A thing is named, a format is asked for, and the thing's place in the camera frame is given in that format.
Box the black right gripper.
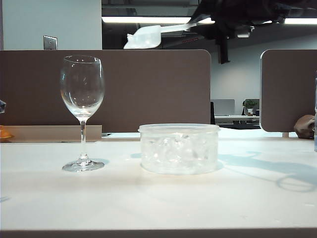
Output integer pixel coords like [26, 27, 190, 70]
[190, 0, 261, 64]

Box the translucent plastic ice shovel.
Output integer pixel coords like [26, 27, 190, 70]
[123, 21, 199, 50]

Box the clear ice cube heap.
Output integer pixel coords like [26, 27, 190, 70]
[142, 133, 217, 173]

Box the clear wine glass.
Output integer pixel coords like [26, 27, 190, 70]
[59, 55, 106, 173]

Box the long ceiling light bar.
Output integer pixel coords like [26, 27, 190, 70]
[101, 16, 317, 25]

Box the white office monitor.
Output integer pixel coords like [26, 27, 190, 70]
[212, 99, 235, 116]

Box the wide brown desk partition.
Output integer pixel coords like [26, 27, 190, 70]
[0, 49, 211, 133]

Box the green potted plant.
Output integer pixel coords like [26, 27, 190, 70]
[242, 99, 260, 117]

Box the white background office desk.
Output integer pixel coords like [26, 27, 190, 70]
[214, 115, 261, 129]

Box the brown crumpled bag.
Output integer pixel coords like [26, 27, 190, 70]
[293, 115, 317, 139]

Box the round translucent plastic container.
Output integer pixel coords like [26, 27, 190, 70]
[138, 123, 221, 176]

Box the clear plastic water bottle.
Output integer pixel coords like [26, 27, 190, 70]
[314, 70, 317, 152]

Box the flat beige cardboard box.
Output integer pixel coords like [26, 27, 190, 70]
[0, 124, 103, 143]

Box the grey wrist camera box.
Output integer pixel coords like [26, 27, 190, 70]
[236, 26, 255, 38]

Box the metal wall switch plate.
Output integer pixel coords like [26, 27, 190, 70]
[43, 35, 58, 51]

